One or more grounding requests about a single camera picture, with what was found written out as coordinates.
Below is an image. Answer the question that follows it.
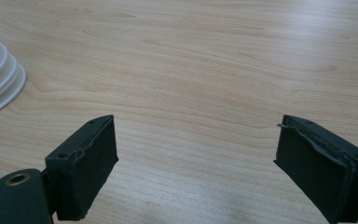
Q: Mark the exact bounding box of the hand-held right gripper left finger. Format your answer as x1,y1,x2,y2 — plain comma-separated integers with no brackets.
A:
44,114,119,222

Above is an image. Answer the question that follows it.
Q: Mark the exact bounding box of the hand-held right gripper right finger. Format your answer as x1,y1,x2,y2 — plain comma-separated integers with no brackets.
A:
273,114,358,224

